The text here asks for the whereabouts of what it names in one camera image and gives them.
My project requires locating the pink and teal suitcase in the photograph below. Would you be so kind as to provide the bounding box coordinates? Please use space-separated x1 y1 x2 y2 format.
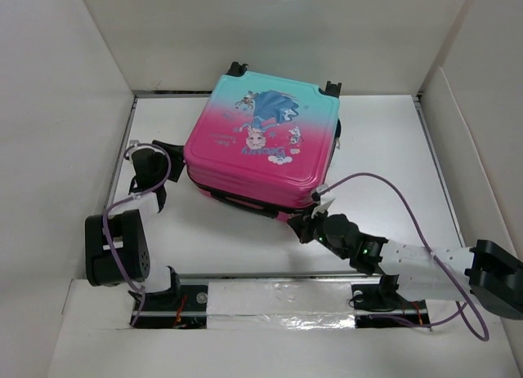
184 61 342 219

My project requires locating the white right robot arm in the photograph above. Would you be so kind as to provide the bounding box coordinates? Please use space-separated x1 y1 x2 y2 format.
287 213 522 320

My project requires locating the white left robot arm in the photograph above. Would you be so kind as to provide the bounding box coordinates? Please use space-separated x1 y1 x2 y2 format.
84 140 185 303

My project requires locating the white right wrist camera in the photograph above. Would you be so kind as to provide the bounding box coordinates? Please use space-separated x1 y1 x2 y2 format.
311 184 335 218

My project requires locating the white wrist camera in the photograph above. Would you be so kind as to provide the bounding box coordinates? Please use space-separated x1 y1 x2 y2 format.
123 140 141 160
311 184 335 218

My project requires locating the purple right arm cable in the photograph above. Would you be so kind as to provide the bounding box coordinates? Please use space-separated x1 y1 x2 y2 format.
312 172 490 342

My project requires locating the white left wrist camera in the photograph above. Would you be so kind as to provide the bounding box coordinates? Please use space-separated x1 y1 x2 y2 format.
123 140 141 160

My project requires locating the metal base rail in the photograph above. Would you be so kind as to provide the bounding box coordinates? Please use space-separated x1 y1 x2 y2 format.
59 271 434 330

